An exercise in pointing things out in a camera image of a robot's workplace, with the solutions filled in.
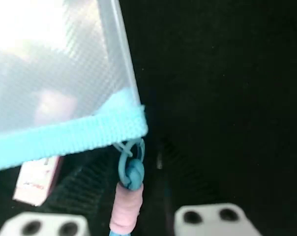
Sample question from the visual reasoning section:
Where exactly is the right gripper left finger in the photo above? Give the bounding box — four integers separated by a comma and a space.
0, 147, 120, 236

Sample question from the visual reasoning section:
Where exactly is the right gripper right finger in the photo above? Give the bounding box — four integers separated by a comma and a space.
154, 136, 261, 236

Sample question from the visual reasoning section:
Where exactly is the translucent pouch with blue zipper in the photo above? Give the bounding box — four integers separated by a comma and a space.
0, 0, 149, 236

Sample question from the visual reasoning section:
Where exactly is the white and pink eraser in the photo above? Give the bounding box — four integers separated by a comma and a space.
12, 155, 65, 207

